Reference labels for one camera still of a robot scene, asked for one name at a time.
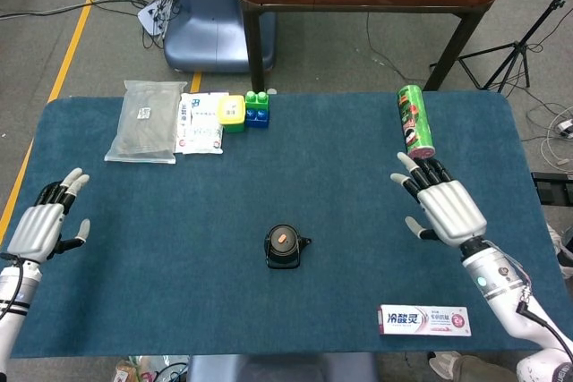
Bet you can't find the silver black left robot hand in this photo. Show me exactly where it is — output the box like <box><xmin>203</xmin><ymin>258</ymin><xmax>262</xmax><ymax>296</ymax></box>
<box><xmin>6</xmin><ymin>167</ymin><xmax>91</xmax><ymax>265</ymax></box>

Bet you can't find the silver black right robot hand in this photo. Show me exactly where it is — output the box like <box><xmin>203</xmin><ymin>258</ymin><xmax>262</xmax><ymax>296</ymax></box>
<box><xmin>389</xmin><ymin>151</ymin><xmax>488</xmax><ymax>249</ymax></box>

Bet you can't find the black round lid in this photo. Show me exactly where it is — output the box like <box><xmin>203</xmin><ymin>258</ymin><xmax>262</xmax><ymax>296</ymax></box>
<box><xmin>268</xmin><ymin>225</ymin><xmax>299</xmax><ymax>254</ymax></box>

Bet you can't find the black cup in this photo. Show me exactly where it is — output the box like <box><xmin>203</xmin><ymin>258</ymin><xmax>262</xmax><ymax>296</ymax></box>
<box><xmin>263</xmin><ymin>224</ymin><xmax>313</xmax><ymax>270</ymax></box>

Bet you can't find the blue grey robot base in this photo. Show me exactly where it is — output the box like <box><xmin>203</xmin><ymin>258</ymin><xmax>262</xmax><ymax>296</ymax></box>
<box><xmin>163</xmin><ymin>0</ymin><xmax>277</xmax><ymax>74</ymax></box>

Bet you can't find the yellow-lidded green box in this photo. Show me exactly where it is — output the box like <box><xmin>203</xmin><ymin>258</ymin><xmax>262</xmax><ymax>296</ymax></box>
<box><xmin>217</xmin><ymin>95</ymin><xmax>247</xmax><ymax>134</ymax></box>

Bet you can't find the green chips can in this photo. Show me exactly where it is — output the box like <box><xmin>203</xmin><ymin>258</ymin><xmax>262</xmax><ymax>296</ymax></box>
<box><xmin>396</xmin><ymin>84</ymin><xmax>438</xmax><ymax>162</ymax></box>

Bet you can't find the black foot pedal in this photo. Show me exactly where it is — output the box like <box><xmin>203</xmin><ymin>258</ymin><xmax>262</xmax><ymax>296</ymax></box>
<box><xmin>531</xmin><ymin>171</ymin><xmax>573</xmax><ymax>207</ymax></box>

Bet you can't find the white pink toothpaste box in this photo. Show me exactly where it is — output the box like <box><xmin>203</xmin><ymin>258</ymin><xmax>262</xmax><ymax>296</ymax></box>
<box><xmin>378</xmin><ymin>304</ymin><xmax>473</xmax><ymax>337</ymax></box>

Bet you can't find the white grey sneaker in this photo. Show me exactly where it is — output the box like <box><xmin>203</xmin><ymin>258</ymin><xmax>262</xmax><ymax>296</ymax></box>
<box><xmin>428</xmin><ymin>350</ymin><xmax>465</xmax><ymax>381</ymax></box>
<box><xmin>549</xmin><ymin>225</ymin><xmax>573</xmax><ymax>276</ymax></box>

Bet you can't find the grey plastic bag package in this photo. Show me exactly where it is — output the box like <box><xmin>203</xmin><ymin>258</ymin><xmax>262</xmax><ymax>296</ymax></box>
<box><xmin>103</xmin><ymin>80</ymin><xmax>188</xmax><ymax>165</ymax></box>

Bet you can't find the clear plastic bag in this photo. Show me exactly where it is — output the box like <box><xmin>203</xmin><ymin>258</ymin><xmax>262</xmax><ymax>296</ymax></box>
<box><xmin>114</xmin><ymin>354</ymin><xmax>190</xmax><ymax>382</ymax></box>

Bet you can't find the black tripod stand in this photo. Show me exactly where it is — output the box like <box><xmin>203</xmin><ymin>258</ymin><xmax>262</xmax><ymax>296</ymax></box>
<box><xmin>429</xmin><ymin>0</ymin><xmax>573</xmax><ymax>92</ymax></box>

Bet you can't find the blue felt table mat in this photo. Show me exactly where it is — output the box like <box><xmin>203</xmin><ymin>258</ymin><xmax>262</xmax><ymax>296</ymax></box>
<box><xmin>0</xmin><ymin>91</ymin><xmax>568</xmax><ymax>359</ymax></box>

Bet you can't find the white wipes packet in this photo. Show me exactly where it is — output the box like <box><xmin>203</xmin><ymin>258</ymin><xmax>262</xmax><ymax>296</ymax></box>
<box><xmin>174</xmin><ymin>91</ymin><xmax>230</xmax><ymax>156</ymax></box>

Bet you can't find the blue toy block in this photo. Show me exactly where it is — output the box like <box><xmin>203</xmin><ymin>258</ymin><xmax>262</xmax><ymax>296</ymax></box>
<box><xmin>244</xmin><ymin>107</ymin><xmax>270</xmax><ymax>129</ymax></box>

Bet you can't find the green toy block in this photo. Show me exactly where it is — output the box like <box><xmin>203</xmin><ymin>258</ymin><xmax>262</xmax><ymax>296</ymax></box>
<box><xmin>244</xmin><ymin>90</ymin><xmax>270</xmax><ymax>113</ymax></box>

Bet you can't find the blue grey robot torso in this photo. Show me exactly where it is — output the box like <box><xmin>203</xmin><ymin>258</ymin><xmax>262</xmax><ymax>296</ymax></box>
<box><xmin>186</xmin><ymin>352</ymin><xmax>381</xmax><ymax>382</ymax></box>

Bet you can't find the white power strip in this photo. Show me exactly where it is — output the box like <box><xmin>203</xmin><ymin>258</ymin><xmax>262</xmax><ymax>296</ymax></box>
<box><xmin>137</xmin><ymin>0</ymin><xmax>178</xmax><ymax>38</ymax></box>

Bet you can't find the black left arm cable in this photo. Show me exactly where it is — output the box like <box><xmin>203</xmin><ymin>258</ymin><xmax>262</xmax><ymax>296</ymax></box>
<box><xmin>0</xmin><ymin>252</ymin><xmax>26</xmax><ymax>311</ymax></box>

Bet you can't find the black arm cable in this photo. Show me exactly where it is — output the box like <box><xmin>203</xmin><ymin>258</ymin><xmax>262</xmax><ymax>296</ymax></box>
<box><xmin>514</xmin><ymin>299</ymin><xmax>569</xmax><ymax>354</ymax></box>
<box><xmin>0</xmin><ymin>252</ymin><xmax>26</xmax><ymax>311</ymax></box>

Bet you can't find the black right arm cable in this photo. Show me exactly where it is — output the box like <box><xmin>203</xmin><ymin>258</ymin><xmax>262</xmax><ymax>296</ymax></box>
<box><xmin>514</xmin><ymin>299</ymin><xmax>569</xmax><ymax>354</ymax></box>

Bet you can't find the white charger cable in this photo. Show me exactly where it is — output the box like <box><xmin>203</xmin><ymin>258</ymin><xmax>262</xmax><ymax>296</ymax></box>
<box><xmin>523</xmin><ymin>102</ymin><xmax>573</xmax><ymax>168</ymax></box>

